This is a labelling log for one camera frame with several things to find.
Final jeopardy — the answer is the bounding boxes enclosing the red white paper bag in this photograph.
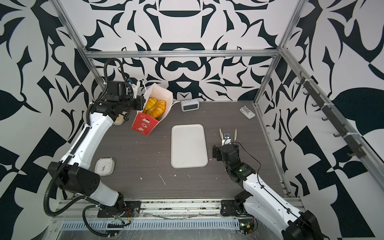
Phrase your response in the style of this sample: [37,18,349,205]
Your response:
[131,84,178,136]

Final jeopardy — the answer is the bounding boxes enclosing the yellow fake braided bread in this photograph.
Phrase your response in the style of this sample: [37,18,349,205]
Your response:
[143,98,157,114]

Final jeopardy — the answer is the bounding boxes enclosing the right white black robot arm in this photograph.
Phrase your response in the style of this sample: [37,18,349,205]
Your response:
[213,132,326,240]

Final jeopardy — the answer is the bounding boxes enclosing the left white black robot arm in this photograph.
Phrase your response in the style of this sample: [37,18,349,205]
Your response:
[43,80,145,215]

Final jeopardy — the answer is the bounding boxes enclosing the beige glasses case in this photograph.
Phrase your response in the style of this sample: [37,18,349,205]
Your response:
[114,112,129,126]

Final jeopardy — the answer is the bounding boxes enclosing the small white remote device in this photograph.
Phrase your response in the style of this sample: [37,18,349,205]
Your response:
[240,106,256,120]

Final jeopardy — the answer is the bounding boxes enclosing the white plastic tray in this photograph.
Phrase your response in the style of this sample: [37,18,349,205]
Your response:
[171,124,209,169]

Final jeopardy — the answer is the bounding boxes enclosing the white digital alarm clock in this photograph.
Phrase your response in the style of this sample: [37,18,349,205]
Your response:
[181,99,200,112]

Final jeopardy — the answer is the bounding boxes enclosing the small green circuit board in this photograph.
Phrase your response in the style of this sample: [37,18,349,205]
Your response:
[239,217,259,235]

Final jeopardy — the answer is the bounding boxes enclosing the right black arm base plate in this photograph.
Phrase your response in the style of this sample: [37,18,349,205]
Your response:
[220,200,246,217]

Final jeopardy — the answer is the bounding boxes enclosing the black corrugated cable hose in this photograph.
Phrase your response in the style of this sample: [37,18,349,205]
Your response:
[43,58,133,238]

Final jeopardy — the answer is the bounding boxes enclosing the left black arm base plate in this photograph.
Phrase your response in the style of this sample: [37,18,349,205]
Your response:
[97,201,142,218]

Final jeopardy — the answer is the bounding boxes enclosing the grey wall hook rack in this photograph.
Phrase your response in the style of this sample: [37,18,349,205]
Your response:
[296,72,367,159]

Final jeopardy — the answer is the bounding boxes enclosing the white perforated cable duct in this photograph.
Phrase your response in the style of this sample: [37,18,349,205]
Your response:
[61,219,241,231]

